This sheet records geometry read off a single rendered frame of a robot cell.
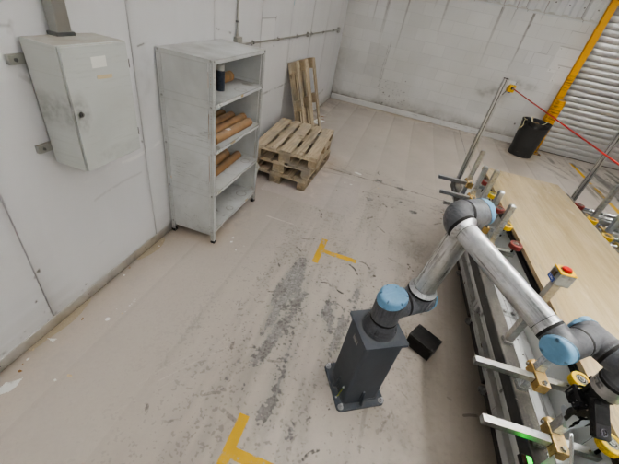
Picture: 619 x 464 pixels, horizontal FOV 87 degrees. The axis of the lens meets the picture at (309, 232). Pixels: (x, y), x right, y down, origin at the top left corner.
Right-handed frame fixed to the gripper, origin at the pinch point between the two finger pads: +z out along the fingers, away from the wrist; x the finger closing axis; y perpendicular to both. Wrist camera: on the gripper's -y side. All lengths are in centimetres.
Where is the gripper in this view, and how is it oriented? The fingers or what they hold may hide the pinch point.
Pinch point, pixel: (567, 427)
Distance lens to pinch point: 157.1
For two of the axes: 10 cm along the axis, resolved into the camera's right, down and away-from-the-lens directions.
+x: -9.6, -2.7, 1.0
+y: 2.4, -5.4, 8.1
